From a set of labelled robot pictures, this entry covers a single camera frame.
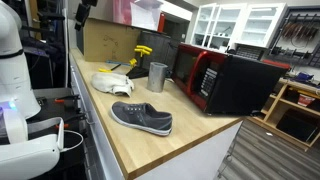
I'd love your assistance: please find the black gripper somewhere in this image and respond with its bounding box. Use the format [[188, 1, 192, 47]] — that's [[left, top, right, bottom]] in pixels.
[[74, 3, 92, 32]]

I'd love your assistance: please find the biggest yellow T-handle hex key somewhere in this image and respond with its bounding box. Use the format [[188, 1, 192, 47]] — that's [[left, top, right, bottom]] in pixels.
[[136, 44, 154, 54]]

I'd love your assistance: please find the black wedge tool holder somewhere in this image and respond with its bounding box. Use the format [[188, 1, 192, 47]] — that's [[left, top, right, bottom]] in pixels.
[[125, 65, 150, 80]]

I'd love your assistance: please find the large cardboard box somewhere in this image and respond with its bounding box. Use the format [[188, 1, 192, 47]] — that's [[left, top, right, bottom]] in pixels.
[[75, 17, 143, 64]]

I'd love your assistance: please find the dark equipment rack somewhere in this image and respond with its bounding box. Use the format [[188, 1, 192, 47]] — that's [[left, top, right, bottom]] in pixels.
[[19, 0, 69, 89]]

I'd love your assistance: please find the pink sheet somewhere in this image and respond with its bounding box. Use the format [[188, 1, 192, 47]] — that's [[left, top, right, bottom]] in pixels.
[[112, 0, 134, 25]]

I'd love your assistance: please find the black clamp orange tip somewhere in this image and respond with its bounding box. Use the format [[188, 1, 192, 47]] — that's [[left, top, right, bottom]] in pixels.
[[54, 113, 88, 130], [54, 94, 81, 104]]

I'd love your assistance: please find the red cylinder object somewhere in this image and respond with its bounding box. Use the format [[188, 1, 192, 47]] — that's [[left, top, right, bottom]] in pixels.
[[157, 12, 167, 34]]

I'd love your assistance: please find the black perforated plate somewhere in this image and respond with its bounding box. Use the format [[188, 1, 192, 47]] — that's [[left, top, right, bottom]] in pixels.
[[33, 96, 88, 134]]

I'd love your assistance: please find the metal cylinder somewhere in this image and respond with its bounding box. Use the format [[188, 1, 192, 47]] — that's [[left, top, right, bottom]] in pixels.
[[146, 61, 169, 94]]

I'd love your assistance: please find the grey drawer cabinet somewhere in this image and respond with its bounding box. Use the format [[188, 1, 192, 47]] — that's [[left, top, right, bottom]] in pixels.
[[68, 53, 126, 180]]

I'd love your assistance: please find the grey canvas shoe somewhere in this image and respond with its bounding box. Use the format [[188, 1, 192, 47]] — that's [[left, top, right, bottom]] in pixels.
[[109, 100, 174, 138]]

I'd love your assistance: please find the white glass-door cabinet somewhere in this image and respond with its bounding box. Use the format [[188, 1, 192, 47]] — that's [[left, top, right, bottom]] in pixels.
[[190, 2, 288, 49]]

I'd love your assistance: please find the red and black microwave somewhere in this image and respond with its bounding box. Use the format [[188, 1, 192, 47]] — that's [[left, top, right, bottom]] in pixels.
[[170, 42, 290, 117]]

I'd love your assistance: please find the black slotted crate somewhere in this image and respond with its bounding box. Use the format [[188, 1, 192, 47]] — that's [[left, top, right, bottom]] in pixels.
[[233, 43, 268, 62]]

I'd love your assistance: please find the red case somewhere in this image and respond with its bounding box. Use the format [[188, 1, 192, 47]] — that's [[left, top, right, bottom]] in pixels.
[[261, 58, 292, 71]]

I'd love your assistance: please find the wooden shelf unit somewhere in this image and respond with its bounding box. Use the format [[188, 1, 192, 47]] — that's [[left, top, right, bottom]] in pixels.
[[248, 78, 320, 153]]

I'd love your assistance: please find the blue item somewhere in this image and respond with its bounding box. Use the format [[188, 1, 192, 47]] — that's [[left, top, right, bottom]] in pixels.
[[294, 71, 315, 84]]

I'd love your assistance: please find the red box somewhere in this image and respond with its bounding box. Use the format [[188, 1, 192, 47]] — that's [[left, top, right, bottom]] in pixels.
[[297, 93, 316, 108]]

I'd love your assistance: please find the long-shaft yellow T-handle hex key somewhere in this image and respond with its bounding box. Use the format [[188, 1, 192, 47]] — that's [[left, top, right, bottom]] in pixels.
[[98, 63, 123, 74]]

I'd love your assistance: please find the large yellow T-handle hex key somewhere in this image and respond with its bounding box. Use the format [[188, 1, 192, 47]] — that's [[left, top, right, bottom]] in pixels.
[[133, 48, 152, 69]]

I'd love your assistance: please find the metal drawer handle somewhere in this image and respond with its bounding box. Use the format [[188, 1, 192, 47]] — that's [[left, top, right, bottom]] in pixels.
[[83, 110, 96, 126]]

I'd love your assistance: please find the white cable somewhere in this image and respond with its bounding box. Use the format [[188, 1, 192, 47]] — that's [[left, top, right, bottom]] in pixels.
[[59, 129, 85, 154]]

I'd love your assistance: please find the black tool wall board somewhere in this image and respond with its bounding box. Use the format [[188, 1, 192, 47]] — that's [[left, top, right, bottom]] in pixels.
[[266, 5, 320, 69]]

